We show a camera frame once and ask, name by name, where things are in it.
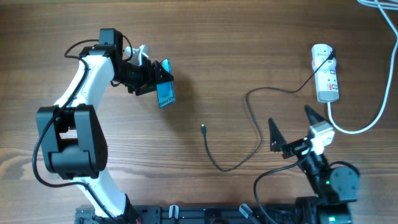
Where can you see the white charger plug adapter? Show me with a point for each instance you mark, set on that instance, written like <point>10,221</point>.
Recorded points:
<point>324,62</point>

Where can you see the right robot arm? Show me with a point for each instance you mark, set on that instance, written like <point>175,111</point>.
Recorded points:
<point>335,184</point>

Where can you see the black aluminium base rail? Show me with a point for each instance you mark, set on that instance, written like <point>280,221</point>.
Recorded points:
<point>174,214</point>

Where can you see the smartphone with teal screen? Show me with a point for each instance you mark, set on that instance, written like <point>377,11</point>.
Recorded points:
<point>165,91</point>

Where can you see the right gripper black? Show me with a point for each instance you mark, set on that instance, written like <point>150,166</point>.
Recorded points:
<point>278,142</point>

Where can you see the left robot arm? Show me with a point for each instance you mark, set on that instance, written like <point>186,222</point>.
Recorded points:
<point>71,139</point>

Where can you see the white power strip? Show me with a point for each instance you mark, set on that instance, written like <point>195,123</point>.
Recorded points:
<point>326,81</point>

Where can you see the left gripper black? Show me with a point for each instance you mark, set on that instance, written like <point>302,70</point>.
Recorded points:
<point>150,78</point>

